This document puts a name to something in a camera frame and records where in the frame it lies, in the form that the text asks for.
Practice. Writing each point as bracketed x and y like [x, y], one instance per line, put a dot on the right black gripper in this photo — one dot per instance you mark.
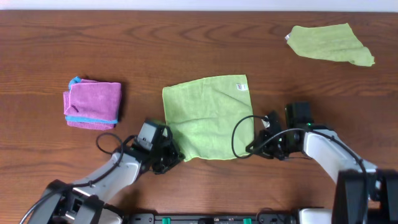
[262, 138]

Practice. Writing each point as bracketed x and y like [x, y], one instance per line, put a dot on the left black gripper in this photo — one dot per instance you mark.
[168, 154]

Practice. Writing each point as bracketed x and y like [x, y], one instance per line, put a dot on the green cloth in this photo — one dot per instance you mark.
[210, 118]
[335, 43]

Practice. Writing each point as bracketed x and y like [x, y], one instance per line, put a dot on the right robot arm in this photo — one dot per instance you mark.
[364, 193]

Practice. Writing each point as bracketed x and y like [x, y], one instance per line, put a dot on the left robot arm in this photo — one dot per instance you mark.
[87, 200]

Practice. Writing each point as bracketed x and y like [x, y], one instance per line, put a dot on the folded purple cloth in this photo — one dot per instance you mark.
[93, 99]

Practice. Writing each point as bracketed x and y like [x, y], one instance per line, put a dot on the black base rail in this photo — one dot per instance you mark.
[262, 218]

